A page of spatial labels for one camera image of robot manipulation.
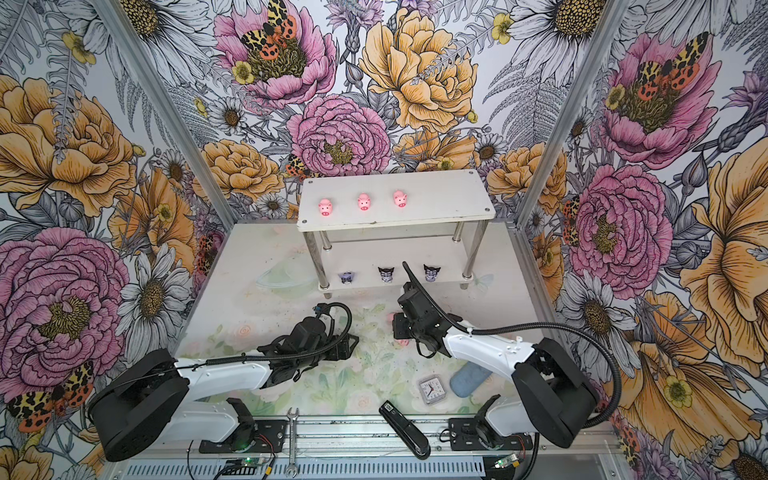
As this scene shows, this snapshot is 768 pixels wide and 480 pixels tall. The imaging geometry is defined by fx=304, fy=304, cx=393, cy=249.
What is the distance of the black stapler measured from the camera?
0.70m

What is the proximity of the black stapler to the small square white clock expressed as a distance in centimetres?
9

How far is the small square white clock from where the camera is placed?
803 mm
